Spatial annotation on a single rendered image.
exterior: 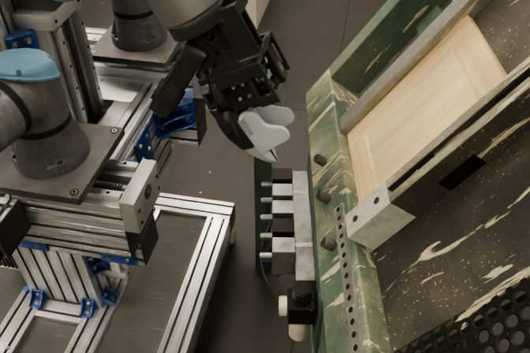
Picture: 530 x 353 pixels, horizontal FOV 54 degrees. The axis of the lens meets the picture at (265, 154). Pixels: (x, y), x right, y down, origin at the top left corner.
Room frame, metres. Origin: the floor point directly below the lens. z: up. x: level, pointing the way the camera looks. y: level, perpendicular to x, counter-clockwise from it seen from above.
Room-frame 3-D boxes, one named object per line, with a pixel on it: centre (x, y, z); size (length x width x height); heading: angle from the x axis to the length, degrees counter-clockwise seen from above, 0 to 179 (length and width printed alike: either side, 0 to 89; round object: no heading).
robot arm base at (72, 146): (0.81, 0.44, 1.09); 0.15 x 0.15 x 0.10
